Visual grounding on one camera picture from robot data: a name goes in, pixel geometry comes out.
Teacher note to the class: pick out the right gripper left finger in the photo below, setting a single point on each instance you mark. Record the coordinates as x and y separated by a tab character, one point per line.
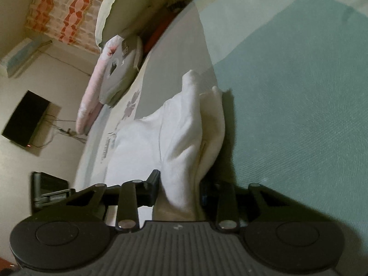
118	205

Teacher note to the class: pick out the orange patterned curtain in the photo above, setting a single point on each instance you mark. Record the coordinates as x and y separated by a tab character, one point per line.
71	22

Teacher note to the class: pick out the grey storage bag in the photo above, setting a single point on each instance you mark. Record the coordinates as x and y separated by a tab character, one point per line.
123	57

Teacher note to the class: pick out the white air conditioner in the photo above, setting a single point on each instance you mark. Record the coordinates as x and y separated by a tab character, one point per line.
12	61

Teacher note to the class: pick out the black wall television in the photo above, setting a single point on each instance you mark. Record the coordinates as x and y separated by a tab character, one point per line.
25	119

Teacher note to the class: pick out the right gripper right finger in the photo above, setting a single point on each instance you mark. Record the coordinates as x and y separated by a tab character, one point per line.
229	207

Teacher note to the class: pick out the white printed sweatshirt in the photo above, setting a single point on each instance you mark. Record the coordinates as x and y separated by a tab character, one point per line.
182	140

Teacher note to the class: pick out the patchwork pastel bed sheet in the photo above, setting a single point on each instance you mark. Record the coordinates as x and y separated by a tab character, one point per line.
294	80

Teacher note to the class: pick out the cream pillow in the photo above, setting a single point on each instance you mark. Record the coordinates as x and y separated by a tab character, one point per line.
114	16

